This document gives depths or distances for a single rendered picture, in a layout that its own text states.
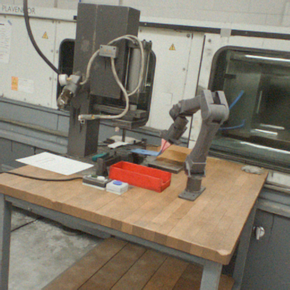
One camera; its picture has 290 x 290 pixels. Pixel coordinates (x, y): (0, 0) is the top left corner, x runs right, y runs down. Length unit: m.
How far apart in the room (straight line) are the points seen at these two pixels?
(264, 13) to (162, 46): 2.17
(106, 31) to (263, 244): 1.52
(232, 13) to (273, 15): 0.44
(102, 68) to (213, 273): 1.07
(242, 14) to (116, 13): 2.82
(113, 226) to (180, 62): 1.37
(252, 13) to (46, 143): 2.66
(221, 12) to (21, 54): 2.36
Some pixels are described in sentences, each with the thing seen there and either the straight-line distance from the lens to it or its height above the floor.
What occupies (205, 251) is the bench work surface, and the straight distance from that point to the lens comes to 1.25.
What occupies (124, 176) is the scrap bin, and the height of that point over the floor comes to 0.93.
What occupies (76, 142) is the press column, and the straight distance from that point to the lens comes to 1.99.
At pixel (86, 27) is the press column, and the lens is 1.93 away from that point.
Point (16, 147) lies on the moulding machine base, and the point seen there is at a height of 0.59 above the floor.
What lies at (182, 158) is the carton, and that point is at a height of 0.94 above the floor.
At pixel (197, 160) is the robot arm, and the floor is 1.06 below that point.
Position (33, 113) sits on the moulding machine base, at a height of 0.90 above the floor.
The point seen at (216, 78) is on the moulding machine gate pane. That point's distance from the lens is 2.33.
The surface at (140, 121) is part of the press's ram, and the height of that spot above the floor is 1.13.
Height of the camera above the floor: 1.46
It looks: 14 degrees down
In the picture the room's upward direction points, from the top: 7 degrees clockwise
